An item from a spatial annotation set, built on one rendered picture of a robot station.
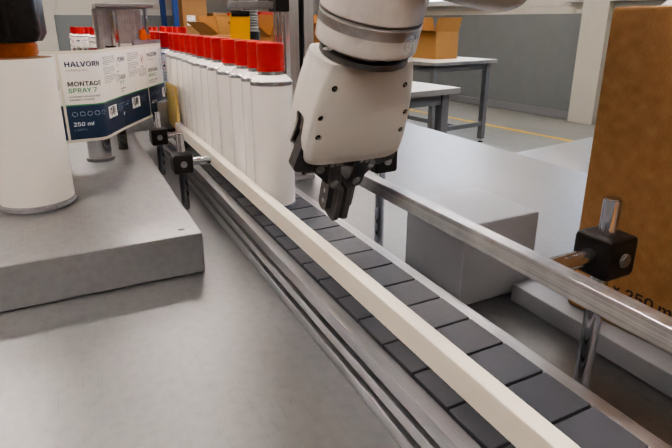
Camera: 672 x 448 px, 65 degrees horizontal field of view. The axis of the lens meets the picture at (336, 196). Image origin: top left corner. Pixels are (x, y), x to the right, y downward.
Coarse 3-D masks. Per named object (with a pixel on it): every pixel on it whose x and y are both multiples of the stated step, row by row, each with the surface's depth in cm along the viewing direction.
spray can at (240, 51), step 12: (240, 48) 71; (240, 60) 71; (240, 72) 71; (240, 84) 71; (240, 96) 72; (240, 108) 72; (240, 120) 73; (240, 132) 73; (240, 144) 74; (240, 156) 75; (240, 168) 75
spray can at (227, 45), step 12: (228, 48) 75; (228, 60) 75; (216, 72) 76; (228, 72) 75; (228, 84) 76; (228, 96) 76; (228, 108) 77; (228, 120) 77; (228, 132) 78; (228, 144) 78; (228, 156) 79
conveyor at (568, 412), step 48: (240, 192) 74; (288, 240) 58; (336, 240) 58; (336, 288) 47; (384, 336) 40; (480, 336) 40; (432, 384) 35; (528, 384) 35; (480, 432) 31; (576, 432) 31; (624, 432) 31
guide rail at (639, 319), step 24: (384, 192) 50; (408, 192) 48; (432, 216) 43; (456, 216) 42; (480, 240) 38; (504, 240) 37; (528, 264) 34; (552, 264) 33; (552, 288) 33; (576, 288) 31; (600, 288) 30; (600, 312) 30; (624, 312) 29; (648, 312) 28; (648, 336) 28
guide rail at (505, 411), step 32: (224, 160) 77; (256, 192) 63; (288, 224) 54; (320, 256) 48; (352, 288) 43; (384, 288) 40; (384, 320) 39; (416, 320) 36; (416, 352) 35; (448, 352) 32; (448, 384) 32; (480, 384) 30; (512, 416) 28
